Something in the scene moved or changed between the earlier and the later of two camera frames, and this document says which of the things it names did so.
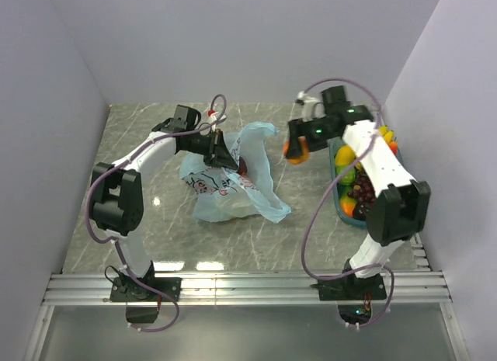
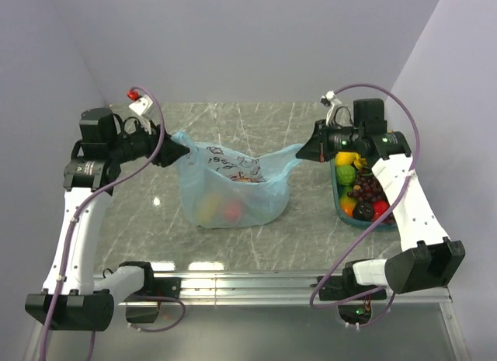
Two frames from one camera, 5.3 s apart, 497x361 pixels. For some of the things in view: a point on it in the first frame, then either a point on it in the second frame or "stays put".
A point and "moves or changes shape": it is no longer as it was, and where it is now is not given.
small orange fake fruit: (348, 205) stays put
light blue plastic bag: (223, 193) moves or changes shape
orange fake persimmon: (299, 160) → (244, 179)
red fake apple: (242, 166) → (231, 213)
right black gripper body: (317, 133) → (342, 140)
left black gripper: (218, 153) → (172, 150)
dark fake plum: (362, 210) stays put
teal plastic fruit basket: (335, 144) stays put
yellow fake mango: (345, 156) → (209, 209)
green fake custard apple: (349, 177) stays put
